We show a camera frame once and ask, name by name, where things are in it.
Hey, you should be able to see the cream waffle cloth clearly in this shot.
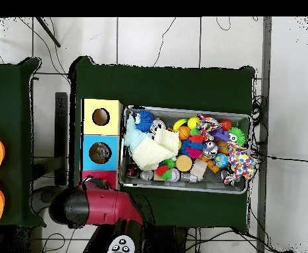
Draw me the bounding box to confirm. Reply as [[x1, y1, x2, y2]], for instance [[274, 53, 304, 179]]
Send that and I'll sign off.
[[132, 128, 181, 171]]

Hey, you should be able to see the colourful spotted cloth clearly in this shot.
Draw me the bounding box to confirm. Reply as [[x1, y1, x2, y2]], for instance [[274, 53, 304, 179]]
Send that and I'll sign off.
[[222, 141, 260, 186]]

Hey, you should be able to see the wooden box with three holes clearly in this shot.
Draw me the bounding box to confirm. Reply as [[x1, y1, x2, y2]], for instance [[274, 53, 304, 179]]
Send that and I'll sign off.
[[78, 98, 124, 190]]

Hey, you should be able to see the silver drink can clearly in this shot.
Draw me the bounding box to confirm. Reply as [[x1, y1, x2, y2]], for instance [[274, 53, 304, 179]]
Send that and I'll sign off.
[[150, 119, 167, 135]]

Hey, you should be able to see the blue fuzzy toy with eyes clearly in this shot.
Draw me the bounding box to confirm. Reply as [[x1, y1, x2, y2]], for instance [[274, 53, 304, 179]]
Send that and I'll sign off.
[[134, 109, 155, 132]]

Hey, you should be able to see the mint waffle cloth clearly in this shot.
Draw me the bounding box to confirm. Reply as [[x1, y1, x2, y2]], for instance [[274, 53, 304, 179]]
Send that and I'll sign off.
[[123, 113, 151, 155]]

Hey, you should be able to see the orange toy basketball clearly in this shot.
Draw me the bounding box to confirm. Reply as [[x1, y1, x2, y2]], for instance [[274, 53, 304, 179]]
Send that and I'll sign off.
[[178, 125, 192, 141]]

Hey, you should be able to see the orange round sponge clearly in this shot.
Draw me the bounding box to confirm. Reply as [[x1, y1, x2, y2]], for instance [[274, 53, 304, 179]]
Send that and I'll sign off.
[[174, 154, 193, 173]]

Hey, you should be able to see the blue orange spiky ball toy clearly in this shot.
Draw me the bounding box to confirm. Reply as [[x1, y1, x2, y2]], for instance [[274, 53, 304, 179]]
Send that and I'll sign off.
[[179, 134, 208, 159]]

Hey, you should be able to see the dark green table cloth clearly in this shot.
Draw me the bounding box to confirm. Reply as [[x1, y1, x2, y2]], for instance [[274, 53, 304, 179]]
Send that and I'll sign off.
[[0, 57, 47, 228], [67, 55, 255, 234]]

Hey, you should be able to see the blue green globe ball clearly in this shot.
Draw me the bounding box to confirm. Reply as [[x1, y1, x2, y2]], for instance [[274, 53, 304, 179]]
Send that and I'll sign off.
[[213, 153, 229, 169]]

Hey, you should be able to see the green fuzzy toy with eyes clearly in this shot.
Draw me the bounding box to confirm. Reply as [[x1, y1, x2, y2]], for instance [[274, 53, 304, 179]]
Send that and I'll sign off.
[[226, 127, 247, 147]]

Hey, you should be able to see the black upright panel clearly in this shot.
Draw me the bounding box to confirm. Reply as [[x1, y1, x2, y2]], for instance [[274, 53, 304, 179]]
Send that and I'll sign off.
[[53, 91, 68, 186]]

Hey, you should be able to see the grey round stand base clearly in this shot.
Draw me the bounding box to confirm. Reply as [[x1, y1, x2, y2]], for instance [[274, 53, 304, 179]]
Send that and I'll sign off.
[[31, 184, 64, 215]]

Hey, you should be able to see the black tripod leg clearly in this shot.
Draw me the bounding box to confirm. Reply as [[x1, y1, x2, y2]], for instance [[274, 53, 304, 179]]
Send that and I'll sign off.
[[35, 16, 62, 49]]

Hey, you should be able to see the silver wire mesh bin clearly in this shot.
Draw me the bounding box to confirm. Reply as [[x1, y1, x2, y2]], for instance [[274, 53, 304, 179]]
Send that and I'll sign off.
[[118, 104, 251, 195]]

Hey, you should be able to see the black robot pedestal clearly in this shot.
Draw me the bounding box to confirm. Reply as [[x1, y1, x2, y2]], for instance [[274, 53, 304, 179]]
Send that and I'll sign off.
[[145, 225, 189, 253]]

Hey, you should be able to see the black floor cable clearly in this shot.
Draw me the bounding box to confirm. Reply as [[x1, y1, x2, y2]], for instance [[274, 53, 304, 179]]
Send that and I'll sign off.
[[250, 147, 308, 163]]

